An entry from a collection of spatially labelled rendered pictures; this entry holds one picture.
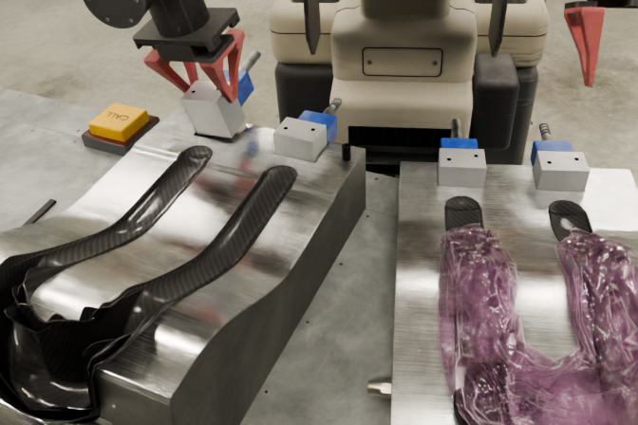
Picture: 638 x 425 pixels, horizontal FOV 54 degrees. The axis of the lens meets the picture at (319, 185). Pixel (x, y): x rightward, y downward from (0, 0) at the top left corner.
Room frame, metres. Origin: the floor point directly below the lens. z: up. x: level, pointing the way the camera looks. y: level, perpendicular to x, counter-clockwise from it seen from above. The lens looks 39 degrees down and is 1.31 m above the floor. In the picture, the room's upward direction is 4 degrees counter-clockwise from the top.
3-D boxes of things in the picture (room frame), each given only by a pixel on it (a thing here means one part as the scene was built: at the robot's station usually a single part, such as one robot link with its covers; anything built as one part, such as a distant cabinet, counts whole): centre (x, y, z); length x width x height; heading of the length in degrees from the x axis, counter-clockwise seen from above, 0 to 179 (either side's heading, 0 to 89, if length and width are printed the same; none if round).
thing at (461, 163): (0.61, -0.17, 0.86); 0.13 x 0.05 x 0.05; 171
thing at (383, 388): (0.30, -0.04, 0.84); 0.02 x 0.01 x 0.02; 81
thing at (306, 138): (0.63, 0.00, 0.89); 0.13 x 0.05 x 0.05; 153
